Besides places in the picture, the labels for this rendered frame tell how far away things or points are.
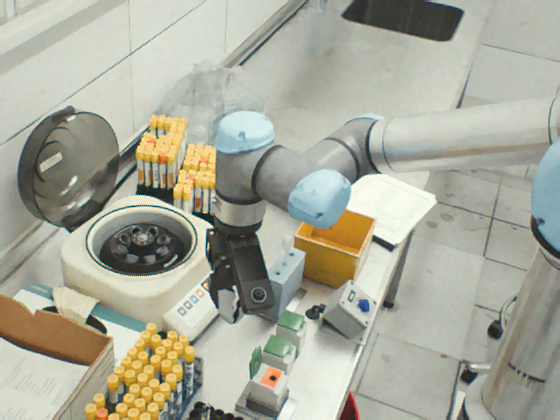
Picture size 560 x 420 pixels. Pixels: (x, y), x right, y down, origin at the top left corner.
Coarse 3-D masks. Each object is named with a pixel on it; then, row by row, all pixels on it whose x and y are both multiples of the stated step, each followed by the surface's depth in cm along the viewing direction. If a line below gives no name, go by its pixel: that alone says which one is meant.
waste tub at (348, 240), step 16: (304, 224) 138; (336, 224) 144; (352, 224) 143; (368, 224) 141; (304, 240) 133; (320, 240) 147; (336, 240) 147; (352, 240) 145; (368, 240) 138; (320, 256) 134; (336, 256) 132; (352, 256) 131; (304, 272) 138; (320, 272) 136; (336, 272) 134; (352, 272) 133; (336, 288) 137
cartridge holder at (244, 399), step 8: (248, 384) 115; (248, 392) 113; (288, 392) 112; (240, 400) 112; (248, 400) 110; (256, 400) 110; (288, 400) 113; (296, 400) 113; (240, 408) 112; (248, 408) 111; (256, 408) 110; (264, 408) 109; (272, 408) 109; (280, 408) 110; (288, 408) 112; (296, 408) 113; (256, 416) 111; (264, 416) 110; (272, 416) 110; (280, 416) 110; (288, 416) 110
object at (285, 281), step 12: (288, 252) 129; (300, 252) 129; (276, 264) 126; (288, 264) 126; (300, 264) 129; (276, 276) 124; (288, 276) 124; (300, 276) 132; (276, 288) 123; (288, 288) 127; (300, 288) 135; (276, 300) 125; (288, 300) 130; (300, 300) 132; (264, 312) 128; (276, 312) 127
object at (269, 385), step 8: (264, 368) 110; (272, 368) 110; (256, 376) 108; (264, 376) 108; (272, 376) 109; (280, 376) 109; (256, 384) 108; (264, 384) 107; (272, 384) 107; (280, 384) 108; (256, 392) 109; (264, 392) 108; (272, 392) 107; (280, 392) 108; (264, 400) 109; (272, 400) 108; (280, 400) 110
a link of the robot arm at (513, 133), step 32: (352, 128) 95; (384, 128) 91; (416, 128) 87; (448, 128) 83; (480, 128) 80; (512, 128) 77; (544, 128) 75; (384, 160) 91; (416, 160) 88; (448, 160) 85; (480, 160) 82; (512, 160) 80
